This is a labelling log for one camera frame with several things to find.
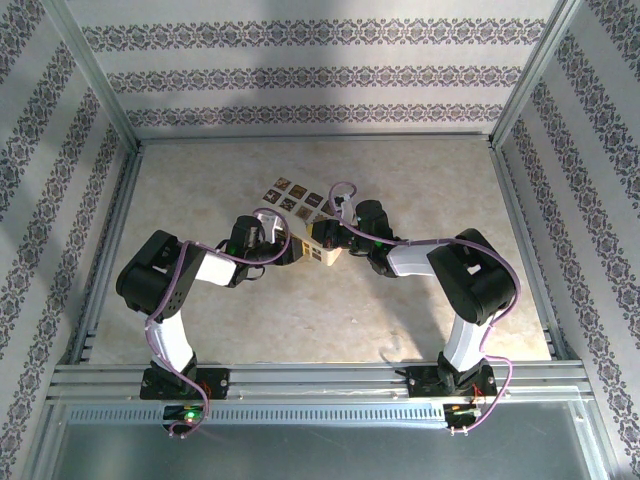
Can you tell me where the white box with picture tiles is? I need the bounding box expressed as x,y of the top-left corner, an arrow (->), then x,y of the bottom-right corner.
258,175 -> 347,267

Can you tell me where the grey metal sheet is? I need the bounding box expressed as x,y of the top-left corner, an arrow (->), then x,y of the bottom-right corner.
22,399 -> 619,480

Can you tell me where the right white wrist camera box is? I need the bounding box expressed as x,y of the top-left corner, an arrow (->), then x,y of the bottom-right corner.
331,194 -> 358,222

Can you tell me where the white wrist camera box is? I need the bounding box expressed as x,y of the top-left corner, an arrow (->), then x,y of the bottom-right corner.
254,208 -> 285,245
331,194 -> 358,222

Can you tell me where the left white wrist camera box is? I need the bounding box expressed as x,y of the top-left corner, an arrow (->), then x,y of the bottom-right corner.
254,208 -> 285,245

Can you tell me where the thin aluminium frame rail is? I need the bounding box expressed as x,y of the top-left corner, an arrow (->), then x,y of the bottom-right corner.
133,130 -> 497,145

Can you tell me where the long triple aluminium frame rail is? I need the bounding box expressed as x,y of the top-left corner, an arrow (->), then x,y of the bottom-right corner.
46,361 -> 595,402

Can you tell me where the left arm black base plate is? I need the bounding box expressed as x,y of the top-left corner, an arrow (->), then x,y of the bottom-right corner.
139,366 -> 232,401

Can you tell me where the aluminium frame side rail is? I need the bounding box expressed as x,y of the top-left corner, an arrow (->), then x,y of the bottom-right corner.
69,142 -> 146,365
488,141 -> 584,364

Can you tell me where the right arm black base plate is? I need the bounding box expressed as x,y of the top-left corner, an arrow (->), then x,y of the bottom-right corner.
406,363 -> 497,401

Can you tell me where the slotted grey cable duct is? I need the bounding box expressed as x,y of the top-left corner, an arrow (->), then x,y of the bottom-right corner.
63,401 -> 577,427

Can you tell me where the aluminium frame post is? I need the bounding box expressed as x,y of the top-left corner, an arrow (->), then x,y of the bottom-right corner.
48,0 -> 143,147
491,0 -> 585,147

